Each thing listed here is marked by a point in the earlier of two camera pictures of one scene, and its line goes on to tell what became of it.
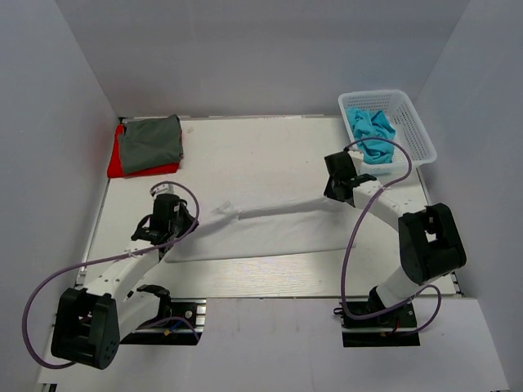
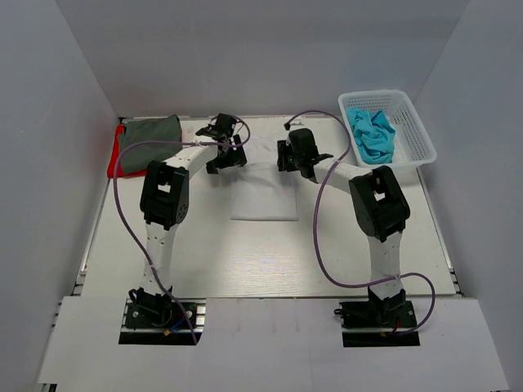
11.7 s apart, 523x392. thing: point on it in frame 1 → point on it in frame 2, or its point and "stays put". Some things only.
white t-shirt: (291, 227) → (261, 191)
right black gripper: (330, 192) → (283, 148)
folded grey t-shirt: (150, 142) stays put
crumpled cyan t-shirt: (373, 125) stays put
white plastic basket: (406, 126) stays put
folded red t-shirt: (115, 168) stays put
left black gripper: (189, 219) → (237, 158)
